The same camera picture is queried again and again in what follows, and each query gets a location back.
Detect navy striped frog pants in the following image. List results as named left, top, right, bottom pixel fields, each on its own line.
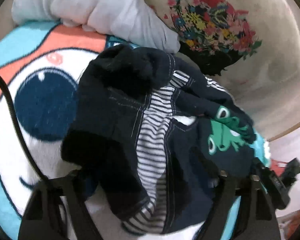
left=61, top=44, right=256, bottom=235

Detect beige curtain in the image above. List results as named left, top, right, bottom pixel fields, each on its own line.
left=223, top=0, right=300, bottom=138

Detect turquoise cartoon fleece blanket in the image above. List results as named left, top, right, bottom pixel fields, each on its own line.
left=0, top=22, right=270, bottom=239

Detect cream floral cushion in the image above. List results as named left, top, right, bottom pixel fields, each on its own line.
left=145, top=0, right=300, bottom=94

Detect white plush pillow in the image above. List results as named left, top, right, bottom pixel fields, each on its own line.
left=12, top=0, right=180, bottom=53

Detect black cable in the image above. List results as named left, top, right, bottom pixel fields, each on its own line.
left=0, top=69, right=50, bottom=182

